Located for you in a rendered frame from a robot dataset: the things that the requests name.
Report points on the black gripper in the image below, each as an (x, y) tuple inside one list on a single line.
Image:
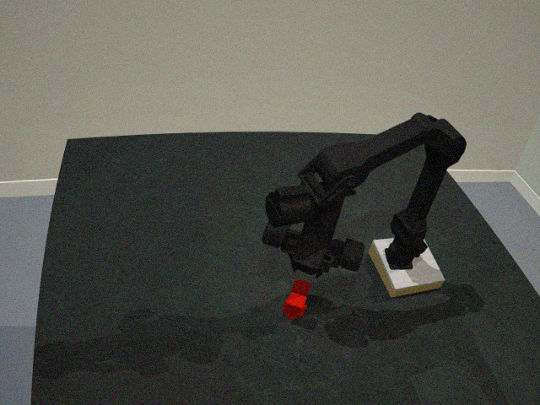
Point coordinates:
[(348, 254)]

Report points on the red cube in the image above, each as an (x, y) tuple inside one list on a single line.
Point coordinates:
[(292, 317), (294, 304), (301, 287)]

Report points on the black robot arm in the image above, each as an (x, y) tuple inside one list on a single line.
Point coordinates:
[(346, 165)]

